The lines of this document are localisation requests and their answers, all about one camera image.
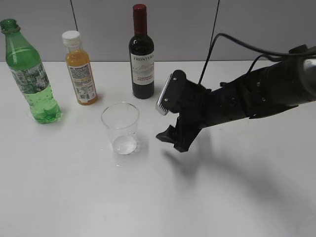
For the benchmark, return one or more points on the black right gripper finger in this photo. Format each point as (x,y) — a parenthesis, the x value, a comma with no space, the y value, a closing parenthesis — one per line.
(170,135)

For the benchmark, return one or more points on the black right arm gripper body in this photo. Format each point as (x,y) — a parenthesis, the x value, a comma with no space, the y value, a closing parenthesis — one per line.
(201,108)

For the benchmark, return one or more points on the transparent plastic cup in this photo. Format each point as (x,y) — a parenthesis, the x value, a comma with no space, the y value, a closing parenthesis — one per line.
(121,121)

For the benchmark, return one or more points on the green sprite bottle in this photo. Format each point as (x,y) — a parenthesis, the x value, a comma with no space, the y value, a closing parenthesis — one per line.
(29,74)

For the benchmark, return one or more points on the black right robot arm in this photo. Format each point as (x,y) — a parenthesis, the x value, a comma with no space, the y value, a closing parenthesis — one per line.
(257,94)

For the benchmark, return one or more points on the dark red wine bottle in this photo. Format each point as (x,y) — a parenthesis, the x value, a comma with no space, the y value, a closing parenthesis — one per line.
(141,55)

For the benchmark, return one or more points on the orange juice bottle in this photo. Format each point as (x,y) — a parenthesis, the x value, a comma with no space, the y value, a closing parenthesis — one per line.
(79,67)

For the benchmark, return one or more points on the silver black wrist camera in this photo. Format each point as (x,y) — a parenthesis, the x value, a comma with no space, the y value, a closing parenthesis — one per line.
(170,97)

